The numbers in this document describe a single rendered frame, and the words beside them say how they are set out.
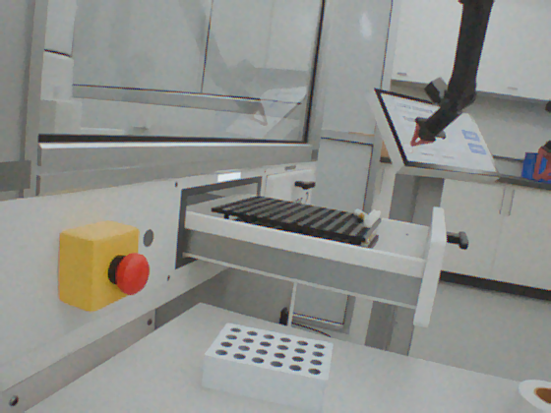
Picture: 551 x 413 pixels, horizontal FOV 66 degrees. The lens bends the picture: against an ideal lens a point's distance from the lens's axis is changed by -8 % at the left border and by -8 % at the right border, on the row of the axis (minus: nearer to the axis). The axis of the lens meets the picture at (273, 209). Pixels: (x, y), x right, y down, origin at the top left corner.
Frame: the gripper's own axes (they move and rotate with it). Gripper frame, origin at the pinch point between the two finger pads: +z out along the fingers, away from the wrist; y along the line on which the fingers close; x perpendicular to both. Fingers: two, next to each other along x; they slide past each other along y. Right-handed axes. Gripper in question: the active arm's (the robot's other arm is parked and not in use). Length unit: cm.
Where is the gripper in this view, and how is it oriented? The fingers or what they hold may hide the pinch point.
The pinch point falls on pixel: (412, 144)
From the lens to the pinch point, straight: 147.8
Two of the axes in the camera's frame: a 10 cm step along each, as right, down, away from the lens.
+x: 2.1, 8.9, -4.0
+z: -4.3, 4.5, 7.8
